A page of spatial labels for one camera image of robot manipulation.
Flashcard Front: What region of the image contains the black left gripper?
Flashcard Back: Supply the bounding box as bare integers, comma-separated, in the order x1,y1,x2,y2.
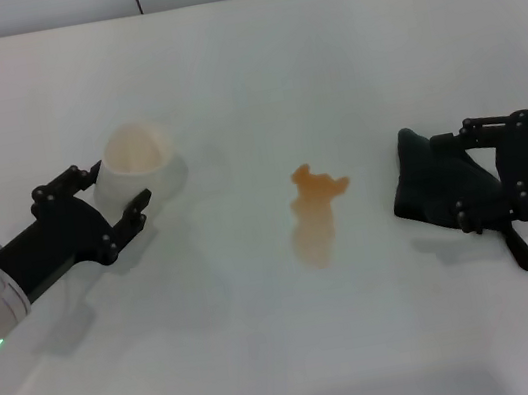
0,150,168,310

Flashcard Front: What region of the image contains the dark blue rag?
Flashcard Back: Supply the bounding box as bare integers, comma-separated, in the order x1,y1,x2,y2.
379,109,528,292

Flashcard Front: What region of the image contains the brown water stain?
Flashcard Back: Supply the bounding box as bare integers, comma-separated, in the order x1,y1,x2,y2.
279,156,365,273

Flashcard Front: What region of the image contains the translucent white plastic cup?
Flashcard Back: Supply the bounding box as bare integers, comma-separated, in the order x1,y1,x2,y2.
82,114,195,219

